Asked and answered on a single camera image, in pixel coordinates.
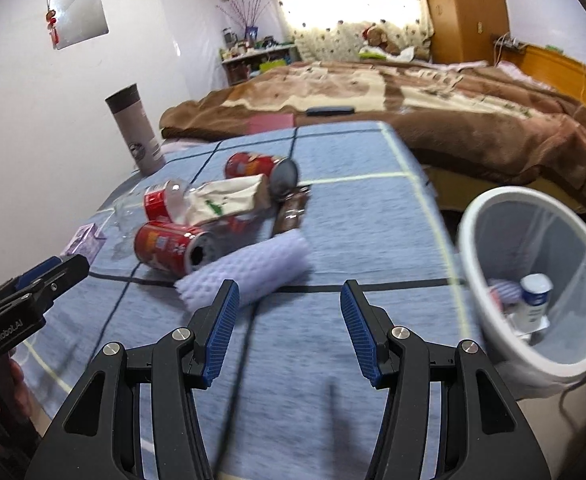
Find purple milk carton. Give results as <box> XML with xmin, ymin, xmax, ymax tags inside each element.
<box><xmin>61</xmin><ymin>223</ymin><xmax>107</xmax><ymax>264</ymax></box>

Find red chips can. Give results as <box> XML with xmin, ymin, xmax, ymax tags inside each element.
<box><xmin>223</xmin><ymin>152</ymin><xmax>299</xmax><ymax>202</ymax></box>
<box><xmin>134</xmin><ymin>221</ymin><xmax>220</xmax><ymax>278</ymax></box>

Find clear plastic cola bottle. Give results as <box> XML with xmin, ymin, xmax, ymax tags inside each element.
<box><xmin>113</xmin><ymin>178</ymin><xmax>190</xmax><ymax>238</ymax></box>

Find white yogurt cup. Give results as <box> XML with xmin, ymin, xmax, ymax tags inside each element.
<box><xmin>506</xmin><ymin>273</ymin><xmax>553</xmax><ymax>342</ymax></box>

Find white paper bag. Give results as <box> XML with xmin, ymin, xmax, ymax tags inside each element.
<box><xmin>185</xmin><ymin>174</ymin><xmax>271</xmax><ymax>226</ymax></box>

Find brown snack wrapper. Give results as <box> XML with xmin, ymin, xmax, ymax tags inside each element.
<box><xmin>272</xmin><ymin>185</ymin><xmax>311</xmax><ymax>235</ymax></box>

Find white trash bin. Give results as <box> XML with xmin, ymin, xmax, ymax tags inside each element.
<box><xmin>458</xmin><ymin>186</ymin><xmax>586</xmax><ymax>396</ymax></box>

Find person's left hand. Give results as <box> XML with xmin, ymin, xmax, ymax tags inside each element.
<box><xmin>0</xmin><ymin>352</ymin><xmax>32</xmax><ymax>425</ymax></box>

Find grey thermos bottle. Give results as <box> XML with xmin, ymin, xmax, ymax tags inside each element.
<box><xmin>106</xmin><ymin>84</ymin><xmax>165</xmax><ymax>176</ymax></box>

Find blue plaid tablecloth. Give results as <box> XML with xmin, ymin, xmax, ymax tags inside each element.
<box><xmin>14</xmin><ymin>120</ymin><xmax>480</xmax><ymax>480</ymax></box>

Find pink notebook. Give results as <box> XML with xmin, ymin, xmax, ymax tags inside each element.
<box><xmin>246</xmin><ymin>113</ymin><xmax>295</xmax><ymax>134</ymax></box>

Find red hanging ornament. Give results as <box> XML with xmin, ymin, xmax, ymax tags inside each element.
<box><xmin>45</xmin><ymin>4</ymin><xmax>60</xmax><ymax>50</ymax></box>

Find cluttered white shelf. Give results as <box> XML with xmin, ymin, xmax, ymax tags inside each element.
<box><xmin>219</xmin><ymin>36</ymin><xmax>301</xmax><ymax>86</ymax></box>

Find dried branches in vase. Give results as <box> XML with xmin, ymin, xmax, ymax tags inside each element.
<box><xmin>217</xmin><ymin>0</ymin><xmax>273</xmax><ymax>44</ymax></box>

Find brown bed blanket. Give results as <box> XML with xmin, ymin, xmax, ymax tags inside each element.
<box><xmin>159</xmin><ymin>62</ymin><xmax>586</xmax><ymax>211</ymax></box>

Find wooden headboard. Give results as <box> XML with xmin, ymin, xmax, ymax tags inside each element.
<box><xmin>501</xmin><ymin>44</ymin><xmax>586</xmax><ymax>105</ymax></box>

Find dotted window curtain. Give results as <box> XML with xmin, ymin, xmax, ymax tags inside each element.
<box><xmin>277</xmin><ymin>0</ymin><xmax>434</xmax><ymax>61</ymax></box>

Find teddy bear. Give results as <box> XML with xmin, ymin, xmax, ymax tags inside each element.
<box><xmin>363</xmin><ymin>25</ymin><xmax>401</xmax><ymax>55</ymax></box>

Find wooden wardrobe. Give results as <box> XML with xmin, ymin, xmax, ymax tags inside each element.
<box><xmin>427</xmin><ymin>0</ymin><xmax>510</xmax><ymax>64</ymax></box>

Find wall mirror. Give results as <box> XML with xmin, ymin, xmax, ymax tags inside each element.
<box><xmin>47</xmin><ymin>0</ymin><xmax>109</xmax><ymax>50</ymax></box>

